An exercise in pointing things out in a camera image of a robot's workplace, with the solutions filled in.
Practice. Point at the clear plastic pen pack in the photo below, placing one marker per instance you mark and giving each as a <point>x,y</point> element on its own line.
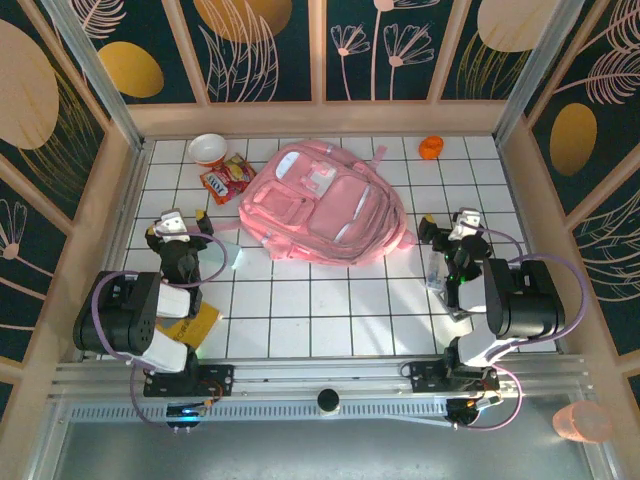
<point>435,272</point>

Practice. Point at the yellow packet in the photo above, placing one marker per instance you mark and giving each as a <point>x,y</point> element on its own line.
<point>200,322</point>

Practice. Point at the pink backpack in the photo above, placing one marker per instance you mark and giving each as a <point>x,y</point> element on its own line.
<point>325,210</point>

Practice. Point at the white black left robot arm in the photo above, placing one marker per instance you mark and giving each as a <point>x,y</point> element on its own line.
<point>115,320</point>

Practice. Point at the red snack packet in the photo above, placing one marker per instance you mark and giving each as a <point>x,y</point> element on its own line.
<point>227,180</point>

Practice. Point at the white bowl orange rim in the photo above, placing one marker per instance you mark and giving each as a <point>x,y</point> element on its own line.
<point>207,147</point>

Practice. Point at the black round knob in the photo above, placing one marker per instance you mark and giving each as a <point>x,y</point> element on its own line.
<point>328,398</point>

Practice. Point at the pink plastic cup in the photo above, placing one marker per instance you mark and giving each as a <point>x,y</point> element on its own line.
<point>582,421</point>

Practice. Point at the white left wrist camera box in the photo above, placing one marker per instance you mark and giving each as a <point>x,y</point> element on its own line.
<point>171,225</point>

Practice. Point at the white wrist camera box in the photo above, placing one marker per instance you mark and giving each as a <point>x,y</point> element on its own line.
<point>171,225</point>
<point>466,222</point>

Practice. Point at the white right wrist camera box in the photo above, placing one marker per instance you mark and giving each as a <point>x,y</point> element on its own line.
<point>466,222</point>

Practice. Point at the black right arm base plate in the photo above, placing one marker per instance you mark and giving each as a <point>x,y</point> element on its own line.
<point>425,376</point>

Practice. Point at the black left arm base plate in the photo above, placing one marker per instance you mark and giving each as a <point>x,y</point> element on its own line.
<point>220,380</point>

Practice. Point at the aluminium frame post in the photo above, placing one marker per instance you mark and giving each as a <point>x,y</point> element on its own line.
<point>537,75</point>
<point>99,75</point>

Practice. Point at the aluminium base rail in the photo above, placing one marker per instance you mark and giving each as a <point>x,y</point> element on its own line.
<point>320,372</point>

